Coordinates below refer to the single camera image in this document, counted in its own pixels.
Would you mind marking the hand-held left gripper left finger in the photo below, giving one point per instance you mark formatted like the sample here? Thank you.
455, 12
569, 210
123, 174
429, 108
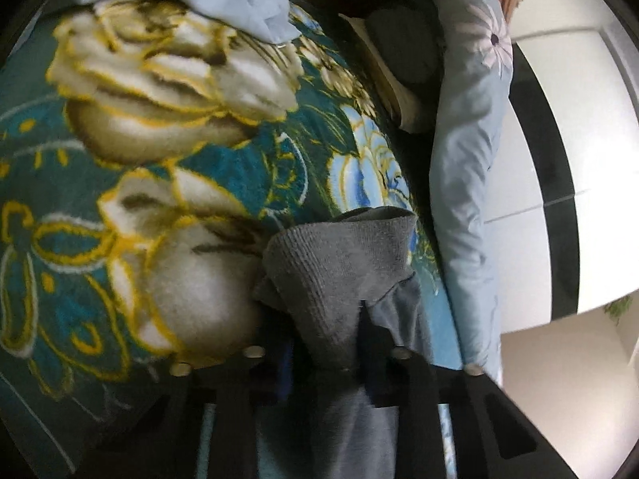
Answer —
239, 389

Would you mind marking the dark grey pillow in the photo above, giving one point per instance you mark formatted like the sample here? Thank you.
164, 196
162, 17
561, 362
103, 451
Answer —
404, 45

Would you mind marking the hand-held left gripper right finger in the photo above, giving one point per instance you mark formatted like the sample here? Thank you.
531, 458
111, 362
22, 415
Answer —
379, 379

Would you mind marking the white wardrobe with black stripe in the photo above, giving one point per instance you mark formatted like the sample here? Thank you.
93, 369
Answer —
574, 110

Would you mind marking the light blue floral quilt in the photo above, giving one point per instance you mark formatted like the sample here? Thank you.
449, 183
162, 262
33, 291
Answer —
469, 159

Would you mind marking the dark pillow stack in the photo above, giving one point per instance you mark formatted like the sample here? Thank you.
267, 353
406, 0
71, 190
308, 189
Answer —
395, 106

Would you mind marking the teal floral blanket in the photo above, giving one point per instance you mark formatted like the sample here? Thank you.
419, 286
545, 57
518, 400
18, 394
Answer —
239, 169

